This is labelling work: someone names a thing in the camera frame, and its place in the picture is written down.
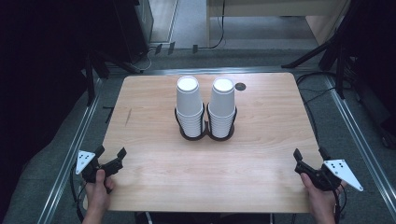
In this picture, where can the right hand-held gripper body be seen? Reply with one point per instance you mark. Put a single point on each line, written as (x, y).
(337, 170)

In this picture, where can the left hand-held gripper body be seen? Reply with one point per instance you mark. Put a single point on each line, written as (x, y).
(85, 158)

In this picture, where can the black double cup holder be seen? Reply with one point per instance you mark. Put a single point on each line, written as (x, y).
(205, 132)

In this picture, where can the single white paper cup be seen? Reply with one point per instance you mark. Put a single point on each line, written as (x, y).
(222, 96)

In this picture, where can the person's right hand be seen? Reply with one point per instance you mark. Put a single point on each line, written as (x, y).
(320, 200)

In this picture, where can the person's left hand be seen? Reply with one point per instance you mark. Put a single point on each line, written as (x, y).
(99, 194)

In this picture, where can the black stand with legs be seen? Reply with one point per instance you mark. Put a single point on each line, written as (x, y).
(93, 62)

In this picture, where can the black round table grommet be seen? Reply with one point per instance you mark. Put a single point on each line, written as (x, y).
(240, 86)

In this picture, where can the dark curtain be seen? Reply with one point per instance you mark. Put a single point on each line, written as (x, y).
(37, 77)

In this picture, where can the black tripod stand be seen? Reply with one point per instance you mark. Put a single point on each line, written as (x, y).
(337, 46)

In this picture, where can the black cabinet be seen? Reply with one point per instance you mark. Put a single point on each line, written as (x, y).
(134, 31)

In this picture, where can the light wooden desk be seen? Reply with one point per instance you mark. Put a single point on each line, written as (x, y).
(274, 7)

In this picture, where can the metal floor rail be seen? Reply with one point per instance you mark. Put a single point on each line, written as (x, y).
(218, 70)
(358, 137)
(73, 149)

